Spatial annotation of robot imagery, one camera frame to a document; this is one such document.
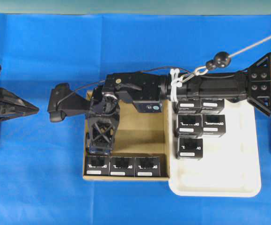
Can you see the blue table cloth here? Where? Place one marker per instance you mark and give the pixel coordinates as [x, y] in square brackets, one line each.
[41, 162]

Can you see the black box tray lower left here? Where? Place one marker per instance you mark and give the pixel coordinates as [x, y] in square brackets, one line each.
[189, 148]

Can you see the black box tray top right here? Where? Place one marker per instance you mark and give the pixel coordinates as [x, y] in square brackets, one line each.
[210, 106]

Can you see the black box tray middle right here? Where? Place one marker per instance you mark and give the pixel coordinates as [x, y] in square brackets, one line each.
[214, 125]

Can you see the white plastic tray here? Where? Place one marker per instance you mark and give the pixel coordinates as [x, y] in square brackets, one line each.
[230, 165]

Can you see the brown cardboard box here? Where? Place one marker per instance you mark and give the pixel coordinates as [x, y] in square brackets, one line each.
[139, 135]

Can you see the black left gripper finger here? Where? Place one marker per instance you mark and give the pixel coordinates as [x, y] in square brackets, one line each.
[12, 106]

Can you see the white cable tie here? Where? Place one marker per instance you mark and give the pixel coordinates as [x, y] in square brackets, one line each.
[176, 82]

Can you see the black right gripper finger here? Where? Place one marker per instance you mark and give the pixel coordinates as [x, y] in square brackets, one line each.
[103, 120]

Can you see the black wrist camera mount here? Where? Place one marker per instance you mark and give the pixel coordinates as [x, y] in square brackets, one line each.
[64, 102]

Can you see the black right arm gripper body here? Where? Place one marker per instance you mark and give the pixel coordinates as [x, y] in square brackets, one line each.
[142, 90]

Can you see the black box carton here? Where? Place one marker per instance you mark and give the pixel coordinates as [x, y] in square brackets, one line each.
[94, 150]
[97, 165]
[122, 166]
[147, 167]

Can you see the black box tray top left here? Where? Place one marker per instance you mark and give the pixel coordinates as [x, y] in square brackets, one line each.
[188, 107]

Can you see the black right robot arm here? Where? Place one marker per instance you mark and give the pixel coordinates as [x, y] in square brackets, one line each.
[252, 84]

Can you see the black box tray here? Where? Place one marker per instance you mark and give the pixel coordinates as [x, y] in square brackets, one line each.
[214, 125]
[210, 106]
[188, 107]
[189, 148]
[188, 125]

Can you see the black box tray middle left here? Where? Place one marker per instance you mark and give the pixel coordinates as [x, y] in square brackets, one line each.
[188, 125]

